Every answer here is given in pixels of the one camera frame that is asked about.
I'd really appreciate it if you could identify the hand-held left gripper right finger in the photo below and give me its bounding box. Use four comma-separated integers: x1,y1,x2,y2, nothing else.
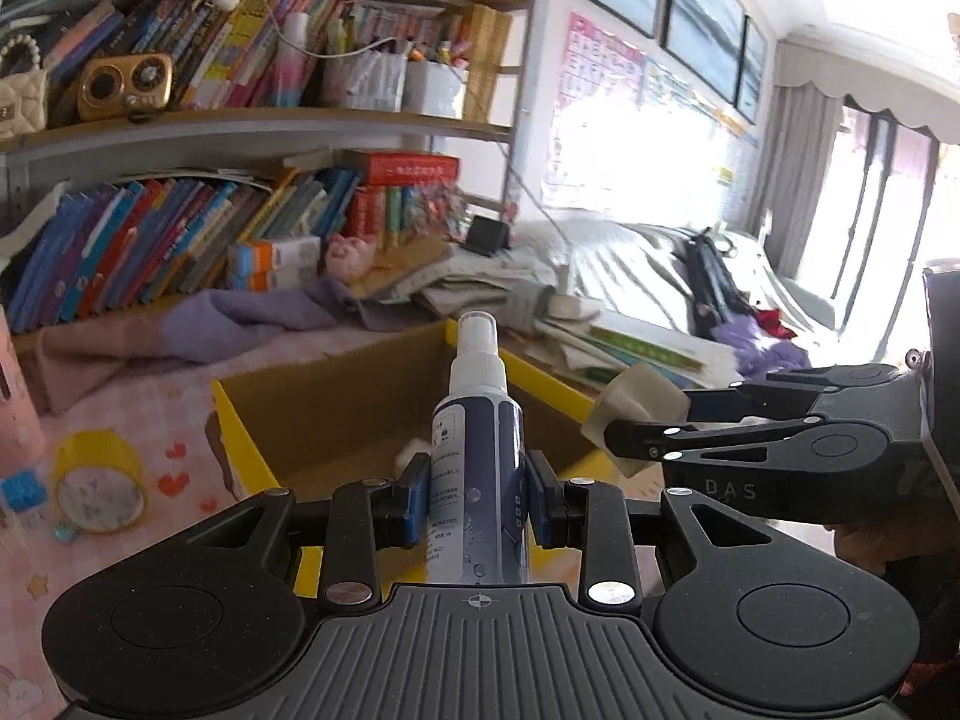
525,452,773,608

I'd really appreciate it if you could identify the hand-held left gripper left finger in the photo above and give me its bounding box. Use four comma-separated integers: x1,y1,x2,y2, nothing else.
184,457,432,612

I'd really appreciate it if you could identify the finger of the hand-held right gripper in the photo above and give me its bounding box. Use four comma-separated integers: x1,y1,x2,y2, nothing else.
686,366,826,421
604,418,822,464

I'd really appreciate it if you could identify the white blue spray bottle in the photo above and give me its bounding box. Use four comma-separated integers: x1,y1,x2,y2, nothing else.
426,311,532,586

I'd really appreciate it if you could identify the beige rectangular block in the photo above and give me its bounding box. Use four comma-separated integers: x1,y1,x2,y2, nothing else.
581,362,691,477

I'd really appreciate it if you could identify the yellow cardboard box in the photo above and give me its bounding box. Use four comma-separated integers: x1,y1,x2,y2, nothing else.
212,317,601,601

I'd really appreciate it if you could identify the yellow tape roll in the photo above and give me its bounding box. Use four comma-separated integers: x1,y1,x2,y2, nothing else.
51,429,147,535

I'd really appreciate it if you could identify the small blue plastic toy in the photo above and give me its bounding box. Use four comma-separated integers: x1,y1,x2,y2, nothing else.
0,469,47,515

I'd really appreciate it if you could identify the person's right hand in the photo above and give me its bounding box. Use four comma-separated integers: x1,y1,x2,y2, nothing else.
831,519,960,593

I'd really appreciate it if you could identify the purple fluffy cloth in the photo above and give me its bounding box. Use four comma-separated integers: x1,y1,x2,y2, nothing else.
711,315,815,383

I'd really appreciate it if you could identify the pile of papers and books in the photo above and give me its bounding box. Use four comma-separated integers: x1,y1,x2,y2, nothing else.
352,240,725,395

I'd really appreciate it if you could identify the long black bag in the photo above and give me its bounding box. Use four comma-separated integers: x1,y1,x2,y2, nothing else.
686,235,755,338

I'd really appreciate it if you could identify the grey striped blanket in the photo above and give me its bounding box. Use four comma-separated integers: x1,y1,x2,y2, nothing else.
517,221,837,391

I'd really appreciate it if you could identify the pink checked tablecloth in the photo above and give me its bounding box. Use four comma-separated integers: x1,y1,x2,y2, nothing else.
0,345,301,720

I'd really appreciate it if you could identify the grey curtain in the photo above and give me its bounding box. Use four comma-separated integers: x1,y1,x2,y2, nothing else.
750,34,960,301

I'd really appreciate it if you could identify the pink pig plush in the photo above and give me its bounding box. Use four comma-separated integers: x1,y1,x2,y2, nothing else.
324,232,380,282

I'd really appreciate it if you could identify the orange blue white carton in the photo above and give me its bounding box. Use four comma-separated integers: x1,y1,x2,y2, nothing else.
247,236,323,271
227,246,301,293

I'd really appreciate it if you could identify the red thick book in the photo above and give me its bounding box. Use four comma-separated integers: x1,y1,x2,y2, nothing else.
343,150,462,188

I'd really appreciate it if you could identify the long row of colourful books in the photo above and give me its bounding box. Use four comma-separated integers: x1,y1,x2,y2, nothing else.
7,165,361,335

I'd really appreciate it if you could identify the white wooden bookshelf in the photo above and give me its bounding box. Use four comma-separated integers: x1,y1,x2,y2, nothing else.
0,0,541,338

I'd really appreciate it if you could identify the pink humidifier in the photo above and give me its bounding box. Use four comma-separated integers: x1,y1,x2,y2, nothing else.
0,311,47,466

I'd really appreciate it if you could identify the white storage box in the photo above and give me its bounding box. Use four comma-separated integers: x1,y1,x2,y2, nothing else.
405,60,470,119

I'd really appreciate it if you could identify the clear pen cup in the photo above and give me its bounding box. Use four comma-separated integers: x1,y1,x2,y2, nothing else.
322,41,410,110

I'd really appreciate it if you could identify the pastel striped bottle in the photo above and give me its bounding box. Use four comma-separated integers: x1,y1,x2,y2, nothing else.
274,11,310,107

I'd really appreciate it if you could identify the shelf row of thin books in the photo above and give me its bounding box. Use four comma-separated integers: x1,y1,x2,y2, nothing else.
45,0,353,110

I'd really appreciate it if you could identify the gold retro radio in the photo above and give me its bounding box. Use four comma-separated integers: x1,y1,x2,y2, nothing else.
77,52,173,122

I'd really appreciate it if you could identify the cream quilted handbag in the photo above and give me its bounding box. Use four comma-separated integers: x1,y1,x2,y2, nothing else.
0,37,50,140

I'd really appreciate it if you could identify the pink wall poster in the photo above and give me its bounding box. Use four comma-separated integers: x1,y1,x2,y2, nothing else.
541,11,647,200

